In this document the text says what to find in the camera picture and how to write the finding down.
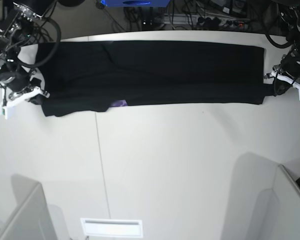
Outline black T-shirt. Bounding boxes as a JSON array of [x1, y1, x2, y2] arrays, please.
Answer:
[[39, 40, 274, 117]]

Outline grey right partition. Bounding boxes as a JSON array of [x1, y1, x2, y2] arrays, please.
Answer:
[[246, 165, 300, 240]]

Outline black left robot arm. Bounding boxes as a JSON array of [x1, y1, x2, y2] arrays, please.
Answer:
[[264, 0, 300, 100]]

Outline grey left partition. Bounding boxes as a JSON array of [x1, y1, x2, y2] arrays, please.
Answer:
[[0, 174, 71, 240]]

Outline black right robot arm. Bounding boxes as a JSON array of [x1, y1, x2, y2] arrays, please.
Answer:
[[0, 0, 62, 107]]

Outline white slotted tray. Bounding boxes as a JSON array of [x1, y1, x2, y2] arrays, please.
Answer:
[[80, 218, 144, 238]]

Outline blue box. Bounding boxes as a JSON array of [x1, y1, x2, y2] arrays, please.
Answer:
[[99, 0, 170, 8]]

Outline white power strip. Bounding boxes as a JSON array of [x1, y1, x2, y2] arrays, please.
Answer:
[[159, 13, 251, 28]]

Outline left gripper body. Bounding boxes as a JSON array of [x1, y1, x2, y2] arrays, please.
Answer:
[[263, 51, 300, 95]]

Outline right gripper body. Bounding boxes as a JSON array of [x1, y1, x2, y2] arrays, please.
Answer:
[[0, 67, 50, 105]]

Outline grey partition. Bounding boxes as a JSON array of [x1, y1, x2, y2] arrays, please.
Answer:
[[0, 174, 71, 240], [246, 165, 300, 240]]

